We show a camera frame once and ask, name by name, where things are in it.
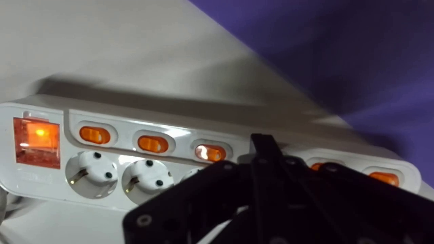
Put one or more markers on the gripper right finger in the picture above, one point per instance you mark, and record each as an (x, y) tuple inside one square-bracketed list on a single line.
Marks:
[(339, 210)]

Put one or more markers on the white power strip orange switches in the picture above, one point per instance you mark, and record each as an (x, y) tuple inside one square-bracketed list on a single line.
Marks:
[(112, 159)]

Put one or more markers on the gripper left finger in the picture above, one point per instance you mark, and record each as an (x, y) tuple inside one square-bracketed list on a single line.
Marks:
[(190, 203)]

